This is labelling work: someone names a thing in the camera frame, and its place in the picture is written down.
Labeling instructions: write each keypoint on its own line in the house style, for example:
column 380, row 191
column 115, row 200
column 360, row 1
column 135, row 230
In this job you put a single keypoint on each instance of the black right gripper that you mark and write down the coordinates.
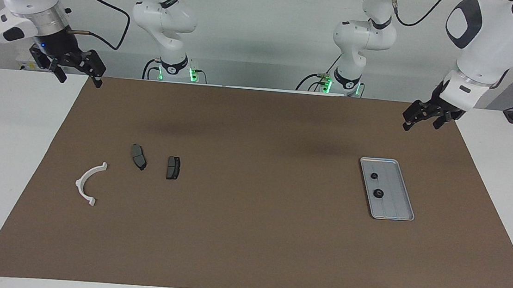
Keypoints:
column 67, row 53

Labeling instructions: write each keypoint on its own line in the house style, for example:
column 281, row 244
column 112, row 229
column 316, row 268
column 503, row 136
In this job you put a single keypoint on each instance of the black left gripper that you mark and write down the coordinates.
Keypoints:
column 431, row 110

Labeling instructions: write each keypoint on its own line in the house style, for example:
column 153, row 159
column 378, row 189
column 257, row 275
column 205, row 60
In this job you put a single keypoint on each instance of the small black bearing gear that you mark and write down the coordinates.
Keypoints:
column 374, row 176

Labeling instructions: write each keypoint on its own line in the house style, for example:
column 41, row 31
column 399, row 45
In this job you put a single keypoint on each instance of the large black bearing gear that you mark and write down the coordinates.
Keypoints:
column 378, row 193

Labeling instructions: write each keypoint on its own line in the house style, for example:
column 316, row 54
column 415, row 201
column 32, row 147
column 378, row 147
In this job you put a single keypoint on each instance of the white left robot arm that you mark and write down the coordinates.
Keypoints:
column 492, row 48

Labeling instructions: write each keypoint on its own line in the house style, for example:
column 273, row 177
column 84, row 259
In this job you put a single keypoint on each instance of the silver metal tray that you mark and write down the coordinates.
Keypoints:
column 392, row 207

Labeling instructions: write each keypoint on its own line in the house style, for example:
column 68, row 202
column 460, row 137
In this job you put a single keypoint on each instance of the white power strip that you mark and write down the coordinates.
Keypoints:
column 23, row 59

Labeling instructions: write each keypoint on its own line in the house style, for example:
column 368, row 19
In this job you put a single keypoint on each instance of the curved dark brake pad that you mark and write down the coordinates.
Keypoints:
column 138, row 157

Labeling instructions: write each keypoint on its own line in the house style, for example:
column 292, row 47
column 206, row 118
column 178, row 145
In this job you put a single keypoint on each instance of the rectangular dark brake pad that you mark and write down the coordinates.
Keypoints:
column 173, row 168

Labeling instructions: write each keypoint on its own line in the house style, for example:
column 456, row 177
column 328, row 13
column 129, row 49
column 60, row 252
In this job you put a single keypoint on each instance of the brown table mat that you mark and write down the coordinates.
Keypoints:
column 248, row 236

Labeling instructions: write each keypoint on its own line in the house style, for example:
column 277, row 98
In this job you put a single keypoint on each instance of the white semicircular bracket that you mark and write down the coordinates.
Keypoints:
column 82, row 180

